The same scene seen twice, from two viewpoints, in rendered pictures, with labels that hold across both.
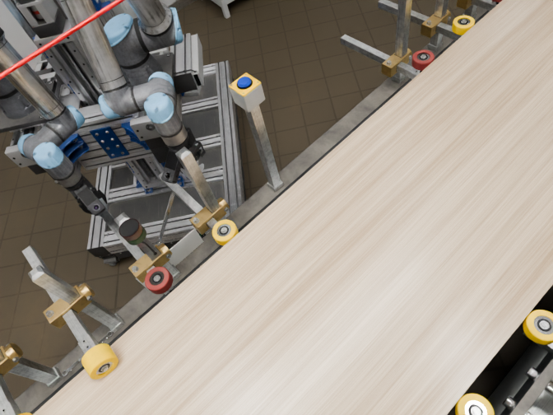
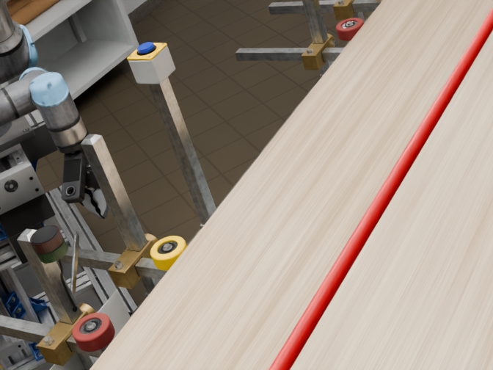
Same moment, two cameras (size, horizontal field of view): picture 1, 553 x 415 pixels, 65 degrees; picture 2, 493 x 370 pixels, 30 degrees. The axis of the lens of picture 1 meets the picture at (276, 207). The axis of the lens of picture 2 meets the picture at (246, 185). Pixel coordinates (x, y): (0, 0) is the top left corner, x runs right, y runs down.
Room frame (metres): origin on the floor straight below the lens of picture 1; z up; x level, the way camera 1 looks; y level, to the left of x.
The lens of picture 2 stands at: (-0.82, 0.62, 2.02)
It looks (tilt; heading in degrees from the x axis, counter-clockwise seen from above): 33 degrees down; 337
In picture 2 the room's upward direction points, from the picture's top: 19 degrees counter-clockwise
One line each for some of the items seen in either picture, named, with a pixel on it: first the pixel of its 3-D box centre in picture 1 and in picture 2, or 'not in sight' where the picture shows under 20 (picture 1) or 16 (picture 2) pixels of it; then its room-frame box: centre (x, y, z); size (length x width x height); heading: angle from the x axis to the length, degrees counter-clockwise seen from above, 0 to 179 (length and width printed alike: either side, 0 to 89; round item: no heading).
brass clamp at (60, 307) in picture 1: (71, 304); not in sight; (0.64, 0.67, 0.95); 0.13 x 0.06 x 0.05; 118
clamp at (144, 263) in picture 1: (152, 262); (70, 333); (0.75, 0.45, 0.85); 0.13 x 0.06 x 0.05; 118
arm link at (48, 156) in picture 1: (53, 160); not in sight; (1.05, 0.62, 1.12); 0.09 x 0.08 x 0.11; 39
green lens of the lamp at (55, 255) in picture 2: (134, 234); (51, 249); (0.72, 0.41, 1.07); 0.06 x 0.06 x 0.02
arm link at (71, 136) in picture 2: (173, 133); (67, 131); (0.97, 0.23, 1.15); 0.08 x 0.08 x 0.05
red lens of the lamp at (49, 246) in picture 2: (131, 230); (46, 238); (0.72, 0.41, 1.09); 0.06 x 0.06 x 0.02
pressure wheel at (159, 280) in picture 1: (163, 284); (100, 344); (0.66, 0.42, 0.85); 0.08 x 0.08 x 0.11
